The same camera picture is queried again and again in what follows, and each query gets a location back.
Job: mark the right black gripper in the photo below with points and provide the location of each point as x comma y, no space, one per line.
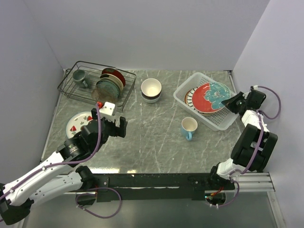
230,102

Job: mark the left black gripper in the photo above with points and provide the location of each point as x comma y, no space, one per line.
117,131

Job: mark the red rimmed bottom plate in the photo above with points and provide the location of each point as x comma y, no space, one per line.
208,97

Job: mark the white watermelon pattern plate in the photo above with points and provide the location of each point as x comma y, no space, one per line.
77,122

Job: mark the blue striped white plate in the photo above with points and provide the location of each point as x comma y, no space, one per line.
190,97

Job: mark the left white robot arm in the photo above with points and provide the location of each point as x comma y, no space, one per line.
62,171

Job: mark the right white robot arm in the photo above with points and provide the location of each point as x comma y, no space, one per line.
256,143

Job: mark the white plastic perforated bin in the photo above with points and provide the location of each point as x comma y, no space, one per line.
219,121

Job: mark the clear brown glass plate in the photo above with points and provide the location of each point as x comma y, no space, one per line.
101,95

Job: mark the teal patterned plate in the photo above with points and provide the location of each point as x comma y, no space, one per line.
109,86

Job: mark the cream plate in rack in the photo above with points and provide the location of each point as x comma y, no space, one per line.
114,79

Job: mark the light blue mug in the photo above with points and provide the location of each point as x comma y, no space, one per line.
188,127

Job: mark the dark striped bottom bowl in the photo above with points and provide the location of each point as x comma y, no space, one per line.
150,100

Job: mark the dark red plate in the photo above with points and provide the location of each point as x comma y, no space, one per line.
114,72

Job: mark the grey ceramic mug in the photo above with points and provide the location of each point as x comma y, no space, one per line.
80,79

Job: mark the white top bowl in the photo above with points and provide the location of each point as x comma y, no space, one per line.
151,87

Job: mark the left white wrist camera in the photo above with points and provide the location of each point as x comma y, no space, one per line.
106,109

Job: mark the black wire dish rack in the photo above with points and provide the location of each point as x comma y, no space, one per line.
94,70

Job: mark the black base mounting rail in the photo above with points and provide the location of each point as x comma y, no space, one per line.
151,186

